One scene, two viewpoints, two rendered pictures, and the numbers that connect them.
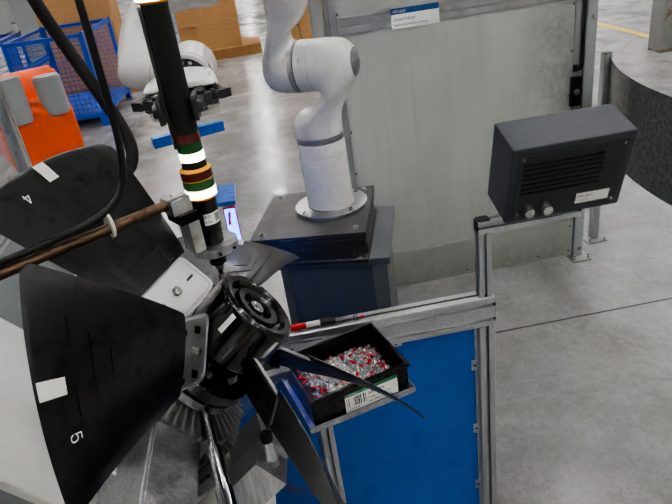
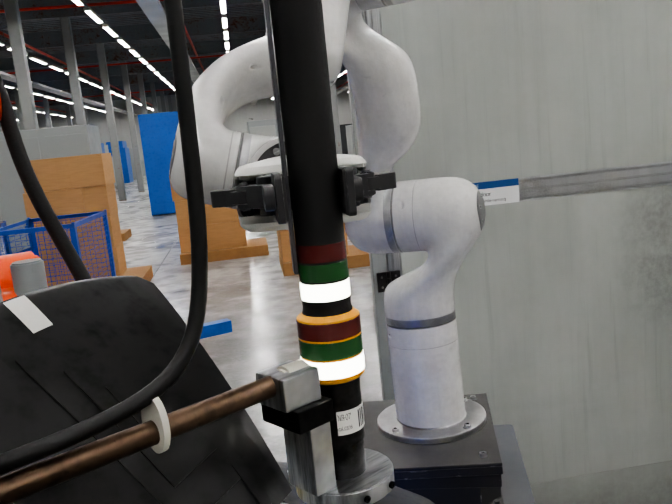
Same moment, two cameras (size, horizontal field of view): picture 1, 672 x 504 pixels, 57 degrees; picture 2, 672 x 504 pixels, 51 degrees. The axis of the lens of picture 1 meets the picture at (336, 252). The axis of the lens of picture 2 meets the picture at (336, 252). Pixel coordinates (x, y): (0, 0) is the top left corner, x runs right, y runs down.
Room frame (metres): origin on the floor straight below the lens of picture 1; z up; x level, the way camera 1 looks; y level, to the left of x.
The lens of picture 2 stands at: (0.35, 0.19, 1.52)
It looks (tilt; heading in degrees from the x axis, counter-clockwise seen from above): 9 degrees down; 357
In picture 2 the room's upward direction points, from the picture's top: 6 degrees counter-clockwise
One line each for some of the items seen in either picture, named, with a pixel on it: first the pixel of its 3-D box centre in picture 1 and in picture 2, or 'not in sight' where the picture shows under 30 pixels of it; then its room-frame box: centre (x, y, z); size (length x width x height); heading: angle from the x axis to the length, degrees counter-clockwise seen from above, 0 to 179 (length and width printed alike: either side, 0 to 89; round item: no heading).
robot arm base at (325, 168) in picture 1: (326, 172); (426, 370); (1.51, 0.00, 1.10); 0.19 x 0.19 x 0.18
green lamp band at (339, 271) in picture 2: (189, 145); (323, 269); (0.82, 0.17, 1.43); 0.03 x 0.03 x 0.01
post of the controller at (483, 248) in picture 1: (483, 257); not in sight; (1.21, -0.33, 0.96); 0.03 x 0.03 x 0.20; 4
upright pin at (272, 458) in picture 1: (269, 448); not in sight; (0.70, 0.14, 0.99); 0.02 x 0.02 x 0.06
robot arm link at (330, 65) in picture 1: (324, 89); (432, 249); (1.50, -0.03, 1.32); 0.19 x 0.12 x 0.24; 67
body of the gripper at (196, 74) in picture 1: (184, 90); (298, 186); (0.92, 0.18, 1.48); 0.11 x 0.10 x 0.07; 4
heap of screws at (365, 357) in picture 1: (347, 376); not in sight; (1.02, 0.01, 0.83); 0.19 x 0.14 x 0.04; 111
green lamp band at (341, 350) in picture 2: (198, 181); (330, 342); (0.82, 0.17, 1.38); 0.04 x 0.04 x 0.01
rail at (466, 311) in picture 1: (305, 342); not in sight; (1.18, 0.10, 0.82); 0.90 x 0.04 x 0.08; 94
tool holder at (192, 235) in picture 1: (201, 220); (328, 424); (0.81, 0.18, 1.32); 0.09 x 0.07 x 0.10; 129
